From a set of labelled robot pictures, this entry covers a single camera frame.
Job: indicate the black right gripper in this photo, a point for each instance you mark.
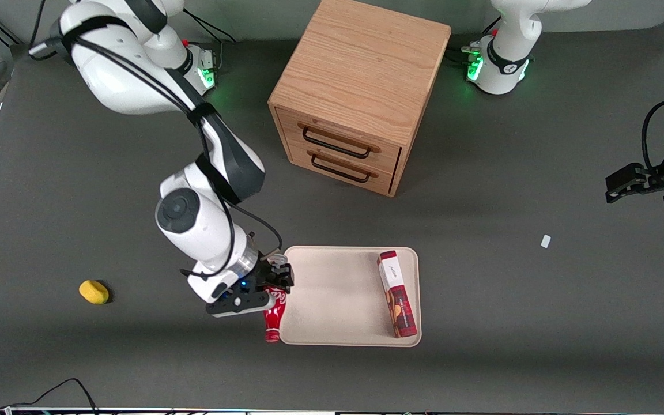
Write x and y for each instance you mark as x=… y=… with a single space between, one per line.
x=267 y=273

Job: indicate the wooden drawer cabinet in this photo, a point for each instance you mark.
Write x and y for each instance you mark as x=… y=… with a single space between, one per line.
x=361 y=69

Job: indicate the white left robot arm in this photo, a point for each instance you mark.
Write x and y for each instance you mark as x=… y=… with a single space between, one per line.
x=508 y=52

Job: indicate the red white cookie box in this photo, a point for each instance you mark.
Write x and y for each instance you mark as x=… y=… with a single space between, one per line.
x=397 y=294

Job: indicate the small white paper scrap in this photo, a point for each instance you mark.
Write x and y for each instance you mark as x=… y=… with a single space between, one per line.
x=546 y=241

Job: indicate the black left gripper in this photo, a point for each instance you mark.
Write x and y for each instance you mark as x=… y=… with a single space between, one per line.
x=656 y=176

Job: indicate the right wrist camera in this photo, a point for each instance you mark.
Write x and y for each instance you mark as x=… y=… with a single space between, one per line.
x=240 y=302

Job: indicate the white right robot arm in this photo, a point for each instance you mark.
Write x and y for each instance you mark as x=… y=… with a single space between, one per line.
x=119 y=75

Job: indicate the yellow lemon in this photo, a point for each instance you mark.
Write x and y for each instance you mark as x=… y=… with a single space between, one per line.
x=94 y=291

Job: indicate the red coke bottle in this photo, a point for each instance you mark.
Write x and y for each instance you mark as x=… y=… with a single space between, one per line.
x=274 y=317

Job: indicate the beige plastic tray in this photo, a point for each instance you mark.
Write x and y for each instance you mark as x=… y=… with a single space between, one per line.
x=338 y=297

